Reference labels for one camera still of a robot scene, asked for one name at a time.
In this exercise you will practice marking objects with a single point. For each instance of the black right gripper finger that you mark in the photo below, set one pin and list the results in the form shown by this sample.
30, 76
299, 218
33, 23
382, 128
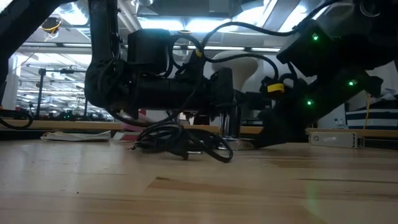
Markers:
280, 133

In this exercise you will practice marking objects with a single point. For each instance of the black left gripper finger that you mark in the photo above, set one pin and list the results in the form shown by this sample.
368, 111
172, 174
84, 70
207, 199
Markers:
239, 101

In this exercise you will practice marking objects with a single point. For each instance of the pink stapler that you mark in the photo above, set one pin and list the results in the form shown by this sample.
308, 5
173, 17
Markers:
130, 126

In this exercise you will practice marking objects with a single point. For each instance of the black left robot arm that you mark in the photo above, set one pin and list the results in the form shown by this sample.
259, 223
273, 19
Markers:
105, 84

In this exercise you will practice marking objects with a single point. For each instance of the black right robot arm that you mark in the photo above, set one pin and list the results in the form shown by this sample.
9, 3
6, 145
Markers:
342, 37

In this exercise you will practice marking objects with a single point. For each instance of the white board panel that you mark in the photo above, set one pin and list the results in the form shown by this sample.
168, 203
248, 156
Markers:
332, 119

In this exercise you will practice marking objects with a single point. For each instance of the grey metal hinge piece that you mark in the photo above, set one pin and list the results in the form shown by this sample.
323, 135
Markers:
335, 140

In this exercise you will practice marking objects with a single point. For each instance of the dark white striped box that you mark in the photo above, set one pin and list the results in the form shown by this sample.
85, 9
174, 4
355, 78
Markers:
373, 118

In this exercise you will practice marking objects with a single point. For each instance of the ceiling light strip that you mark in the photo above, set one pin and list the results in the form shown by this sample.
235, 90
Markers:
264, 49

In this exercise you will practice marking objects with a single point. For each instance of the brown wooden desk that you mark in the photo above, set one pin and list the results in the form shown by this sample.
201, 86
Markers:
62, 125

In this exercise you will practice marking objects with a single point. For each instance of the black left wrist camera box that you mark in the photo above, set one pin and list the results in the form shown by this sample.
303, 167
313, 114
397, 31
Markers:
222, 85

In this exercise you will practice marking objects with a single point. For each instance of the black background rig frame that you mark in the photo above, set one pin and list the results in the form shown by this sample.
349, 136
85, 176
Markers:
39, 93

